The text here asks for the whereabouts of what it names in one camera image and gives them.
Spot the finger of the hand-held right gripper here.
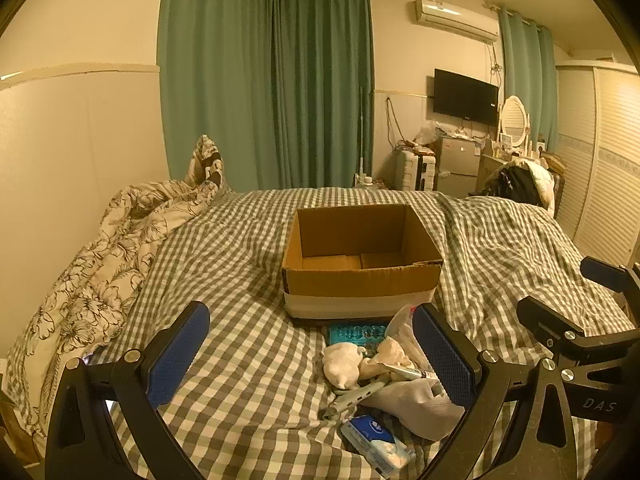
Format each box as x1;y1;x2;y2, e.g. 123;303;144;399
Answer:
581;256;640;292
516;296;586;346

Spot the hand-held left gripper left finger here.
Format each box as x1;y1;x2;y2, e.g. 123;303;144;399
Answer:
45;301;211;480

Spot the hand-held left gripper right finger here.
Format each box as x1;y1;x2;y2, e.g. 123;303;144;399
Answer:
412;304;581;480

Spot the small ointment tube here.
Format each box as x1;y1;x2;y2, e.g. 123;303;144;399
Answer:
382;362;437;382

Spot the clear plastic bag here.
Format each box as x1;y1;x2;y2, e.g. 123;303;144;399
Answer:
360;304;437;382

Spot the white sock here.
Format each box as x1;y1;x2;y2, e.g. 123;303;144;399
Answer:
360;377;466;442

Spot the pill blister pack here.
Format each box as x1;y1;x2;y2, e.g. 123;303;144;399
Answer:
326;324;392;357

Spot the slim white gadget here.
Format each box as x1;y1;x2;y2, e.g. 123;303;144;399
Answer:
320;380;390;422

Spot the blue tissue packet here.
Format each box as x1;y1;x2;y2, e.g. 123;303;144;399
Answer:
340;414;417;478

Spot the cardboard box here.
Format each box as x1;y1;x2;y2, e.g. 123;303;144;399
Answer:
281;204;444;322

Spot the grey checked bed sheet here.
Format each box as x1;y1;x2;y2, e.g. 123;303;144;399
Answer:
0;187;636;480

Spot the white padded jacket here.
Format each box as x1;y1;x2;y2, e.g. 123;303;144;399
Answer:
510;157;559;217

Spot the floral white duvet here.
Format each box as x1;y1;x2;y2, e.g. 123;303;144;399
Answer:
0;180;222;456

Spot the white louvred wardrobe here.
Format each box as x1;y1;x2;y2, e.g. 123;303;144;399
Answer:
555;57;640;267

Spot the wooden dressing table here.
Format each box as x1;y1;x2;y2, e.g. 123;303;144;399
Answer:
477;152;507;194

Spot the small silver fridge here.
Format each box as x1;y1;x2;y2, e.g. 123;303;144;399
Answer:
436;136;484;196

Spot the white oval vanity mirror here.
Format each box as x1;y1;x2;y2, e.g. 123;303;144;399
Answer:
498;96;531;149

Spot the white ribbed suitcase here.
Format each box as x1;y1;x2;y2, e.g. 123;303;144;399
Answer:
395;147;438;192

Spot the floral pillow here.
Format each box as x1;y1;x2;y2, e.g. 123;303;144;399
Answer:
185;135;232;194

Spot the narrow green curtain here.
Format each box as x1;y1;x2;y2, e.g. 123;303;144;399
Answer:
500;5;559;152

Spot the crumpled plastic bag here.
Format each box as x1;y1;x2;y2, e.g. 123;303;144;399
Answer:
415;121;441;147

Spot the white mop pole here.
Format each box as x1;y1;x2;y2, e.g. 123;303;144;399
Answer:
356;86;366;186

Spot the wide green curtain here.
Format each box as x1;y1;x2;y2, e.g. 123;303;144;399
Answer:
157;0;275;193
270;0;376;191

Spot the white air conditioner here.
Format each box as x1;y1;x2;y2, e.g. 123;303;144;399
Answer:
412;0;501;43

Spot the black wall television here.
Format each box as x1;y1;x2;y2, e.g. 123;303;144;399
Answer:
433;68;500;125

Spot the hanging wall cable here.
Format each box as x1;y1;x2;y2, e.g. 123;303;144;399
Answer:
384;97;409;149

